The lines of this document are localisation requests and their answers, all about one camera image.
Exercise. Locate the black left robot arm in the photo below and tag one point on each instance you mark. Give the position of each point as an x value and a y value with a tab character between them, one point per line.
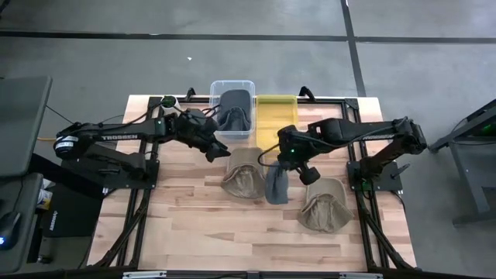
116	136

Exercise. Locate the grey desk top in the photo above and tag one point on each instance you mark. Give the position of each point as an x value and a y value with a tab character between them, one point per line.
23	124
23	193

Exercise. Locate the black computer case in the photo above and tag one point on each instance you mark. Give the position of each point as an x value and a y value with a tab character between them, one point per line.
69	217

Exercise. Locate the clear plastic storage bin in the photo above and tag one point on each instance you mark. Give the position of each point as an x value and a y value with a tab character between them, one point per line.
232	135

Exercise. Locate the silver frame bracket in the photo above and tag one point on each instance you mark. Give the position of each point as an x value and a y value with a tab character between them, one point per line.
360	275
143	274

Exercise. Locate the grey-blue baseball cap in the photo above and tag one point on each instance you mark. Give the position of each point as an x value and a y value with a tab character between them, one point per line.
277	186
233	112

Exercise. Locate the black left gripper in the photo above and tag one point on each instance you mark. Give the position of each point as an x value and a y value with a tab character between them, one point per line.
193	128

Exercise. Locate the yellow plastic bin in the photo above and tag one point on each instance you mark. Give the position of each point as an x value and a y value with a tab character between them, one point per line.
275	116

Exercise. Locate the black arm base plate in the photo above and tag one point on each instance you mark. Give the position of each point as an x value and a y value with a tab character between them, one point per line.
381	182
81	170

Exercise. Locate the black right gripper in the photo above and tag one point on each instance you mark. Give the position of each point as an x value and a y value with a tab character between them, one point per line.
294	143

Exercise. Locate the black equipment stand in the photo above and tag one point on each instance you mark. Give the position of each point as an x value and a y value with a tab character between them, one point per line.
469	155

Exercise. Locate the black computer mouse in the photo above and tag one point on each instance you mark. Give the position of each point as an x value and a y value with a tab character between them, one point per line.
8	228

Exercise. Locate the black aluminium table frame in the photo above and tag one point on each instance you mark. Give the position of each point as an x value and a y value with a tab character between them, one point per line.
333	102

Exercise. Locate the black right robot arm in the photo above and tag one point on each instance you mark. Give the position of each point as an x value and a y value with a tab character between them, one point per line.
368	133

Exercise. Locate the white pot with plant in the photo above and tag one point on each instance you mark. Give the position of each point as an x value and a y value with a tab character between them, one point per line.
170	104

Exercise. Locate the tan baseball cap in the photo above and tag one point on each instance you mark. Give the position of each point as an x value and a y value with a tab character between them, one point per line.
325	207
244	174

